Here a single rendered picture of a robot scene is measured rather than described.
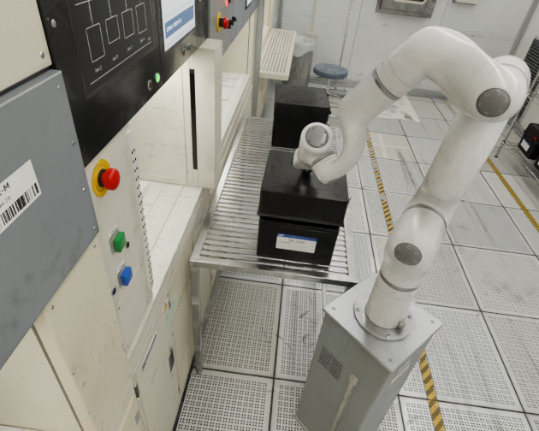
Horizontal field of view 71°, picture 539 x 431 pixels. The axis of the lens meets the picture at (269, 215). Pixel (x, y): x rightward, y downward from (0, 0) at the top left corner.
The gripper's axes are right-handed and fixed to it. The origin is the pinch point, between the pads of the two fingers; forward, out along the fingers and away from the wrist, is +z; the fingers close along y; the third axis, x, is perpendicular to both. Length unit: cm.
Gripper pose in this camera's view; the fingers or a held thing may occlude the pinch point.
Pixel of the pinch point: (306, 168)
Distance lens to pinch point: 131.6
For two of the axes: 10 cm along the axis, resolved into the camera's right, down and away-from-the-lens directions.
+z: 0.1, 1.3, 9.9
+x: -1.4, 9.8, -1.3
